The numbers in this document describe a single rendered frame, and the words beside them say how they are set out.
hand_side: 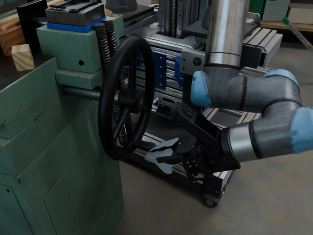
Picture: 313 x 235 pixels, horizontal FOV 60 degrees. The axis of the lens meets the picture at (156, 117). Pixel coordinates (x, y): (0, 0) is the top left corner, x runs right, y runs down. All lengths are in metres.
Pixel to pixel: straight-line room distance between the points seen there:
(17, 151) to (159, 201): 0.94
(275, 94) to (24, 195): 0.58
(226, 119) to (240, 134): 1.12
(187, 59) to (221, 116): 0.71
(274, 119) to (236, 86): 0.10
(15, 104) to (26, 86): 0.04
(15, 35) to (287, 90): 0.60
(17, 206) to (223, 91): 0.54
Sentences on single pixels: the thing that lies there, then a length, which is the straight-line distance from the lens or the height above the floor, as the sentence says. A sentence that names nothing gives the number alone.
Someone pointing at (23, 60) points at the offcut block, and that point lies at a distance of 0.62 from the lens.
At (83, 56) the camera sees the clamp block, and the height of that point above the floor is 0.91.
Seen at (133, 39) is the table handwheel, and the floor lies 0.95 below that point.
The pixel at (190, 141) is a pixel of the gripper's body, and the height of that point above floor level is 0.77.
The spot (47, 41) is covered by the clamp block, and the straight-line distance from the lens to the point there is 0.67.
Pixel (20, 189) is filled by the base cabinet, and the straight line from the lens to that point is 0.69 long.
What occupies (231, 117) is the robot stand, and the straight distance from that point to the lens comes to 1.67.
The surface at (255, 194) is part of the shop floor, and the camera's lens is 1.55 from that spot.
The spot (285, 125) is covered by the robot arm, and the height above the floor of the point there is 0.87.
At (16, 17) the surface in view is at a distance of 0.84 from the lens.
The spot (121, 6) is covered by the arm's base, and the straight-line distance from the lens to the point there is 1.31.
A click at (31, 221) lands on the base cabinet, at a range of 0.79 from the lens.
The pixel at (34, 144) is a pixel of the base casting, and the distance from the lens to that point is 0.67.
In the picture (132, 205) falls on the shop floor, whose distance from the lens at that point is 1.43.
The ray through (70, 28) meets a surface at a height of 0.97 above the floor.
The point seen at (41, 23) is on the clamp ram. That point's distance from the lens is 0.74.
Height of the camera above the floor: 1.15
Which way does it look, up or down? 36 degrees down
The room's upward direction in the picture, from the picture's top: straight up
